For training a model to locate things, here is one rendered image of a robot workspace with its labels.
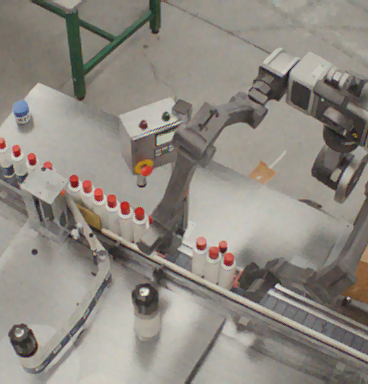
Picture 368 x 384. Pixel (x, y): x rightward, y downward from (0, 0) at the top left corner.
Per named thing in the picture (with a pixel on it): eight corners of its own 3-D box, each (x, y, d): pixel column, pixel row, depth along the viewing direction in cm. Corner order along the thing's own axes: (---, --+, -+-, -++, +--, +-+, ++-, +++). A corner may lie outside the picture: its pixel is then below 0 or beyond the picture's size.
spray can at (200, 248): (188, 272, 260) (190, 242, 243) (196, 261, 262) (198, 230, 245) (201, 280, 258) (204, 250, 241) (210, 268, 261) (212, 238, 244)
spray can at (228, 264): (214, 288, 256) (218, 260, 239) (221, 276, 259) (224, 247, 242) (228, 294, 255) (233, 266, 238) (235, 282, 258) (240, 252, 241)
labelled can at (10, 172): (0, 174, 281) (-9, 142, 264) (8, 165, 284) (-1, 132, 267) (10, 180, 280) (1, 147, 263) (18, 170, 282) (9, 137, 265)
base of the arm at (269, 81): (281, 99, 237) (285, 75, 227) (268, 115, 233) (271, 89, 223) (258, 87, 239) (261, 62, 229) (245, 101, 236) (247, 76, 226)
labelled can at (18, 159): (15, 182, 279) (6, 150, 262) (22, 172, 282) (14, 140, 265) (25, 188, 278) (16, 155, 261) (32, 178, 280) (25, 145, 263)
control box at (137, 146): (120, 154, 237) (117, 115, 221) (171, 135, 241) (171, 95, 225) (133, 178, 232) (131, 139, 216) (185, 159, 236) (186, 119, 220)
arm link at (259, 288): (297, 274, 232) (279, 256, 231) (279, 301, 226) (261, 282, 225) (275, 283, 242) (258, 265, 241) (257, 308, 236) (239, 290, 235)
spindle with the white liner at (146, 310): (129, 334, 246) (123, 296, 221) (143, 314, 251) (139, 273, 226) (152, 346, 244) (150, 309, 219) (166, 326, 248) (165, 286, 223)
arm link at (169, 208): (220, 142, 195) (186, 118, 197) (207, 156, 192) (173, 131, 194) (184, 225, 231) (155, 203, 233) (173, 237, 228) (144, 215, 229)
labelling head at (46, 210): (30, 227, 268) (18, 187, 247) (49, 201, 274) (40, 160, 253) (60, 245, 264) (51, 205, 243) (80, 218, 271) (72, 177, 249)
